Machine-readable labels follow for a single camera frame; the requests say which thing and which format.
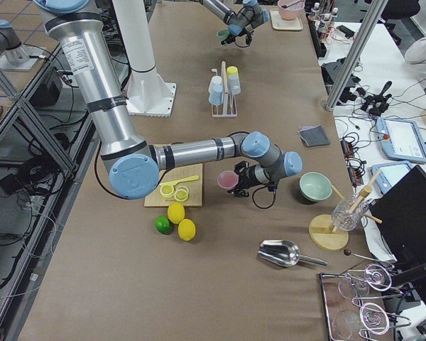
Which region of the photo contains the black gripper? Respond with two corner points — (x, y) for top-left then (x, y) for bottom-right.
(221, 32), (241, 45)
(227, 161), (258, 197)

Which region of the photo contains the green plastic cup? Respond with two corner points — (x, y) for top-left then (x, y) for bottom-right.
(217, 28), (229, 41)

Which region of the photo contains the pink plastic cup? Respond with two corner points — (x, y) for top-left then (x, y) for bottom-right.
(217, 170), (239, 190)

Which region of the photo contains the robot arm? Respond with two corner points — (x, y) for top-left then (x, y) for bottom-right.
(37, 1), (302, 199)
(199, 0), (270, 48)

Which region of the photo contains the yellow plastic cup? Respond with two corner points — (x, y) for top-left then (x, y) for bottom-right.
(226, 66), (239, 82)

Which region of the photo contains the grey plastic cup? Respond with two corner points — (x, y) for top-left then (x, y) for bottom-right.
(228, 74), (241, 96)

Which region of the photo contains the white plastic cup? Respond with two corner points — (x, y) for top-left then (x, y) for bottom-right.
(208, 75), (222, 94)

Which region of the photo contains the light blue plastic cup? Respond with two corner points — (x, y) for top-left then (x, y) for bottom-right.
(209, 84), (224, 106)

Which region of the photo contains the wooden cutting board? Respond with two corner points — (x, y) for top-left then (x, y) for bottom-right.
(143, 163), (203, 208)

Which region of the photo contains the cream plastic tray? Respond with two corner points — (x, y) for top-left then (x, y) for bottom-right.
(270, 9), (303, 31)

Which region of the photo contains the lemon slice upper right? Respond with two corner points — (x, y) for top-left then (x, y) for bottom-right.
(173, 185), (190, 202)

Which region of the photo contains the lemon slice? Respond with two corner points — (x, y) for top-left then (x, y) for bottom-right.
(159, 185), (175, 200)
(173, 185), (190, 202)

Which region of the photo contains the pink bowl with ice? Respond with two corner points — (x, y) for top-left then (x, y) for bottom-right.
(277, 0), (305, 21)

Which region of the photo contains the whole yellow lemon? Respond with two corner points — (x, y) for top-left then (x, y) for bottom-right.
(177, 219), (197, 242)
(167, 202), (185, 224)

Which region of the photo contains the lemon slice upper left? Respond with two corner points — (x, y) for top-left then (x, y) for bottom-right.
(159, 185), (175, 200)

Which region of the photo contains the light green bowl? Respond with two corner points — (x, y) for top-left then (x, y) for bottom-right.
(299, 172), (332, 202)

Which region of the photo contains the grey folded cloth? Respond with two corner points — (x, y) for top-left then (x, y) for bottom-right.
(297, 125), (330, 147)

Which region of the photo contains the metal scoop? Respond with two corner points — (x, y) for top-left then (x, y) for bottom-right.
(258, 239), (328, 267)

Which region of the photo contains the green lime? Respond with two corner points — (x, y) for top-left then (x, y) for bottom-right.
(154, 216), (172, 234)

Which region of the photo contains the wooden mug tree stand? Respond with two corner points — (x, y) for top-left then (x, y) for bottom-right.
(309, 171), (383, 251)

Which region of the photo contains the clear glass on stand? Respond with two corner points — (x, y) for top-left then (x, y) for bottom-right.
(332, 196), (368, 231)

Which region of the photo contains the blue teach pendant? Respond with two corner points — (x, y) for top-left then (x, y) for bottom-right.
(371, 161), (414, 195)
(376, 117), (426, 164)

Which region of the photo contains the black monitor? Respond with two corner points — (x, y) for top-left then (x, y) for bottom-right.
(371, 166), (426, 305)

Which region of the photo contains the metal tray with glasses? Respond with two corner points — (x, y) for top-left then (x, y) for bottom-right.
(319, 264), (412, 340)

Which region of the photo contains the white wire cup rack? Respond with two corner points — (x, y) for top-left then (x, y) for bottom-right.
(210, 61), (239, 118)

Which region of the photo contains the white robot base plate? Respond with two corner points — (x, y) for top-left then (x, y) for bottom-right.
(126, 70), (177, 117)

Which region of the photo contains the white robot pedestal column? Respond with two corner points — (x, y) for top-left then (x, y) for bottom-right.
(112, 0), (155, 73)

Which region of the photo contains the aluminium frame post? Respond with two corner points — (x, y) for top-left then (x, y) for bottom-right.
(325, 0), (388, 112)

